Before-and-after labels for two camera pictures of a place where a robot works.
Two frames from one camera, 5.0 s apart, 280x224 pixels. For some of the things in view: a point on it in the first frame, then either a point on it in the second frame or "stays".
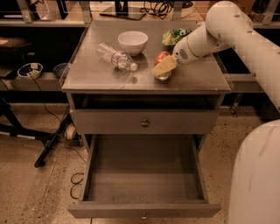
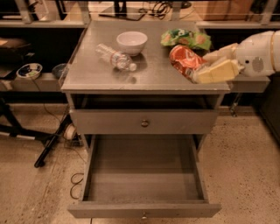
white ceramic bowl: x=133 y=42 stays
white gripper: x=183 y=52 → x=254 y=53
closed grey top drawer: x=144 y=121 stays
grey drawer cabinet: x=143 y=117 stays
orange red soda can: x=159 y=57 → x=185 y=61
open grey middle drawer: x=145 y=176 stays
